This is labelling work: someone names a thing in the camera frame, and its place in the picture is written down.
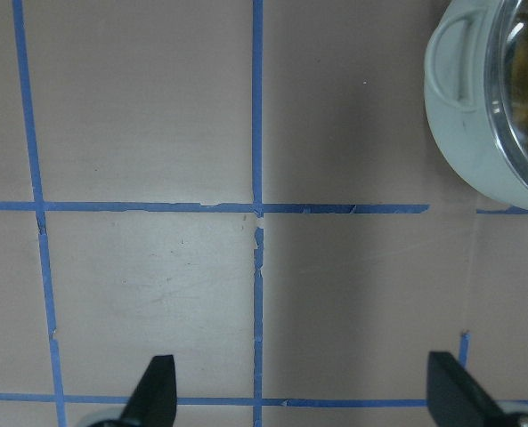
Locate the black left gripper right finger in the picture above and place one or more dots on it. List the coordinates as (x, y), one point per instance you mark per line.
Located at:
(455, 398)

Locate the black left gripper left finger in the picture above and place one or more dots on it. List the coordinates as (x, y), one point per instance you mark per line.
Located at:
(153, 402)

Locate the glass pot lid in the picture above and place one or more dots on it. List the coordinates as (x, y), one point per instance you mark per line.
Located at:
(506, 84)

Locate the pale green cooking pot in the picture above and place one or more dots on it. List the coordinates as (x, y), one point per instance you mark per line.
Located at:
(456, 110)

